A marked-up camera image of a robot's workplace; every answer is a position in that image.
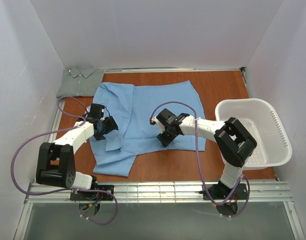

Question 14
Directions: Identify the light blue long sleeve shirt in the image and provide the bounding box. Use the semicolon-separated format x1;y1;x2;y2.
89;79;206;178

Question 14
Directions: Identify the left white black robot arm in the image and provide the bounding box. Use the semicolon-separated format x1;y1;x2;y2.
36;103;118;190

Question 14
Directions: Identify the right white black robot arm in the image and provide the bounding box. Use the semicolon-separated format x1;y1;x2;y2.
150;108;257;199

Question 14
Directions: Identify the folded grey long sleeve shirt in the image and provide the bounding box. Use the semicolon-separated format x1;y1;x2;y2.
56;67;105;98

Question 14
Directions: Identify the white plastic laundry basket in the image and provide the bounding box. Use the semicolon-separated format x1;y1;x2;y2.
215;98;292;170

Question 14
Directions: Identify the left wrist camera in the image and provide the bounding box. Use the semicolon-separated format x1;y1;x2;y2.
84;107;93;119

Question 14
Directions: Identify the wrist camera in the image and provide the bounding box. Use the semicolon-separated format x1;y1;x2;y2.
149;117;165;132
84;107;93;119

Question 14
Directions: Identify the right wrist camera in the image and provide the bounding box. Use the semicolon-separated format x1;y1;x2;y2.
149;117;165;132

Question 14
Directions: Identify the aluminium left frame rail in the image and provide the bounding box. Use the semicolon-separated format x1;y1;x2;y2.
34;97;66;182

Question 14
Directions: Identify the aluminium frame rail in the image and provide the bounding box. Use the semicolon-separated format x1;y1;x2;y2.
34;97;66;182
239;66;250;98
25;180;293;204
104;67;239;74

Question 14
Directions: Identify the aluminium front frame rail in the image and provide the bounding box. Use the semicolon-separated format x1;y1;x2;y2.
25;180;293;204

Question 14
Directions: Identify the aluminium back frame rail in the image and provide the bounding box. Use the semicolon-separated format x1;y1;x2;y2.
104;67;239;74

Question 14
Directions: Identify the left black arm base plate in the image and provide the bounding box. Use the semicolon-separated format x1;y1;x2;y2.
70;184;114;202

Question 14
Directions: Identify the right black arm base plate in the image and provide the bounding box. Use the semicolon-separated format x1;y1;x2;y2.
208;182;248;201

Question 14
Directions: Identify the aluminium right frame rail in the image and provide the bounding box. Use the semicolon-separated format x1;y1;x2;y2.
239;66;250;98

